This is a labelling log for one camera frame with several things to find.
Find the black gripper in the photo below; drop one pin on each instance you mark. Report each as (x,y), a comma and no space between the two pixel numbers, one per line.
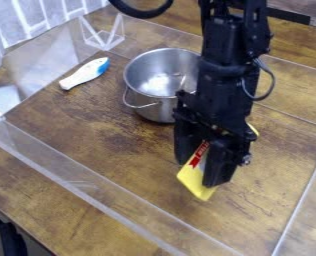
(213,112)

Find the yellow butter block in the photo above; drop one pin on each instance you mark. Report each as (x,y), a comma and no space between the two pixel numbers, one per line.
(191,172)

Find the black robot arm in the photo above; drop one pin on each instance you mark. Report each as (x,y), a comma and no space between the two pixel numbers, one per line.
(236,38)

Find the stainless steel pot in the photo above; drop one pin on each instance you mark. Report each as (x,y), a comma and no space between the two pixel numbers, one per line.
(154,76)

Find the clear acrylic barrier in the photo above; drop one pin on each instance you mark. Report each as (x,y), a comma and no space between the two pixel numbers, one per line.
(87,169)

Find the black bar at table edge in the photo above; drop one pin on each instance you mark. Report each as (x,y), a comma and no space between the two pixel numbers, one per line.
(289,16)

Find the black table leg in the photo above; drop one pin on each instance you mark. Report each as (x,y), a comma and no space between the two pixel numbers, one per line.
(12,242)

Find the white curtain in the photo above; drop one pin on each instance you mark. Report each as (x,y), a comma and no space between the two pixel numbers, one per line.
(27,18)

